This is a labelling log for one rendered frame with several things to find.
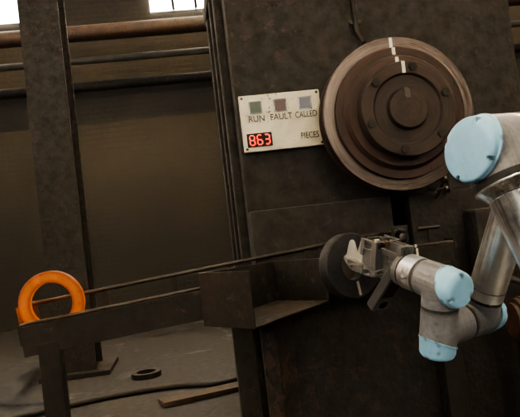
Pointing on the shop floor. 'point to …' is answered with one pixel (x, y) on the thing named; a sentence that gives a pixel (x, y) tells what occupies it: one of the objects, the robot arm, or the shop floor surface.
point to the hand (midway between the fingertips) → (348, 257)
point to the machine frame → (358, 197)
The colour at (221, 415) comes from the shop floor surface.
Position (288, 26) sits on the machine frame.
